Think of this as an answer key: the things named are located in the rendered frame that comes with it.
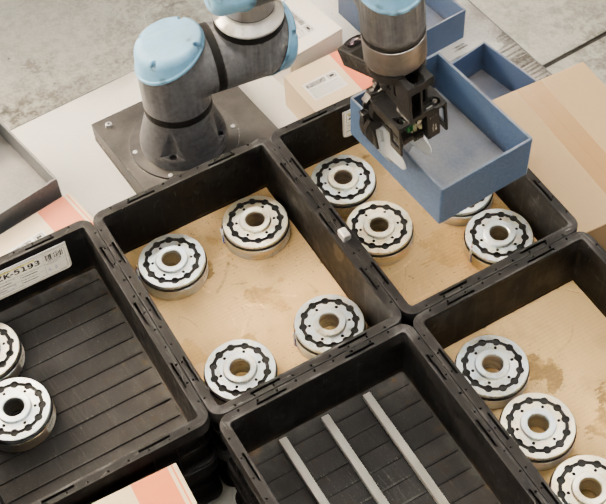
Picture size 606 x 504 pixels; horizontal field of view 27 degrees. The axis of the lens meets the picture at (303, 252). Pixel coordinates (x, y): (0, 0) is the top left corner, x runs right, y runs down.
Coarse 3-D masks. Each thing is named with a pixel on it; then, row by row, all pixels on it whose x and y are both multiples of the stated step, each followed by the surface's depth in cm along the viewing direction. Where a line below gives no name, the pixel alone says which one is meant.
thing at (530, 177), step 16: (320, 112) 195; (336, 112) 196; (288, 128) 194; (288, 160) 190; (528, 176) 186; (320, 192) 186; (544, 192) 184; (560, 208) 182; (336, 224) 182; (576, 224) 180; (352, 240) 180; (544, 240) 179; (368, 256) 178; (512, 256) 177; (480, 272) 176; (496, 272) 176; (384, 288) 175; (448, 288) 174; (464, 288) 174; (400, 304) 173; (416, 304) 173; (432, 304) 173
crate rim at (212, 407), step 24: (264, 144) 192; (192, 168) 190; (288, 168) 189; (144, 192) 187; (96, 216) 185; (336, 240) 180; (120, 264) 179; (360, 264) 177; (144, 288) 177; (168, 336) 172; (360, 336) 171; (312, 360) 168; (192, 384) 167; (264, 384) 166; (216, 408) 165
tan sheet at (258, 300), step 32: (256, 192) 199; (192, 224) 196; (128, 256) 193; (224, 256) 192; (288, 256) 191; (224, 288) 188; (256, 288) 188; (288, 288) 188; (320, 288) 188; (192, 320) 185; (224, 320) 185; (256, 320) 185; (288, 320) 184; (192, 352) 182; (288, 352) 181
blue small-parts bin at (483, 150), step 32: (448, 64) 171; (352, 96) 168; (448, 96) 176; (480, 96) 168; (352, 128) 172; (448, 128) 173; (480, 128) 172; (512, 128) 165; (384, 160) 168; (416, 160) 170; (448, 160) 169; (480, 160) 169; (512, 160) 163; (416, 192) 164; (448, 192) 159; (480, 192) 164
